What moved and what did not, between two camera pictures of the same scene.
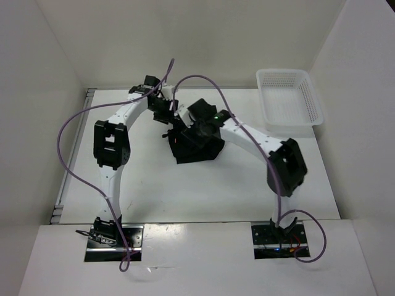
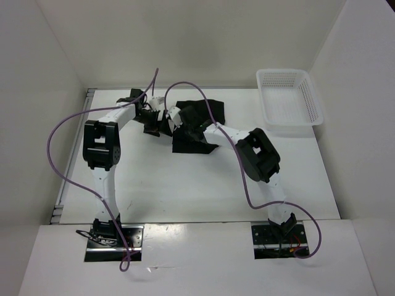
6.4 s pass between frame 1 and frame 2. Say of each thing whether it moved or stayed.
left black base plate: stayed
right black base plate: stayed
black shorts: moved
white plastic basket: stayed
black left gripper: moved
